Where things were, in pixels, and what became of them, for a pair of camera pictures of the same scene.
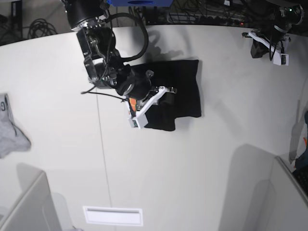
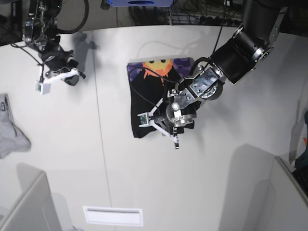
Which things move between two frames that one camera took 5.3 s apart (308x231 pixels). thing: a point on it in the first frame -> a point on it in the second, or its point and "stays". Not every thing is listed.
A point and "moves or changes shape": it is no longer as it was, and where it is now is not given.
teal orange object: x=301 y=162 stays
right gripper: x=273 y=35 -> x=177 y=115
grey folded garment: x=12 y=140 stays
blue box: x=140 y=3 stays
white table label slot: x=117 y=216 stays
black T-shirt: x=182 y=75 moves or changes shape
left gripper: x=137 y=83 -> x=55 y=58
